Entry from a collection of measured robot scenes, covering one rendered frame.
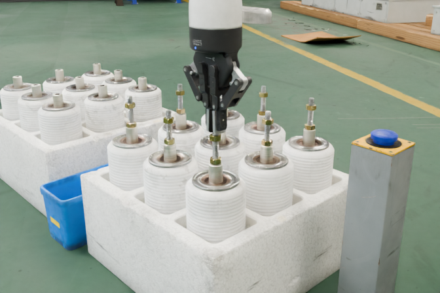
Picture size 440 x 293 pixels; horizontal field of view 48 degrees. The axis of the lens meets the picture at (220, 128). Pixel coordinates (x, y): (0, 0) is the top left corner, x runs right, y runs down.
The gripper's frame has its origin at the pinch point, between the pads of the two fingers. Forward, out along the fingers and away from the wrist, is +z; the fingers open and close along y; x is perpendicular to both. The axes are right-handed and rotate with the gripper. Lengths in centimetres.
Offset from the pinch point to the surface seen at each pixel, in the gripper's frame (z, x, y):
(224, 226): 15.6, -2.3, 4.3
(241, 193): 10.9, 0.9, 4.7
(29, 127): 17, -5, -64
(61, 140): 17, -3, -50
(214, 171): 8.0, -1.0, 0.7
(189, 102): 35, 77, -103
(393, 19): 25, 310, -144
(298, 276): 30.5, 12.8, 7.3
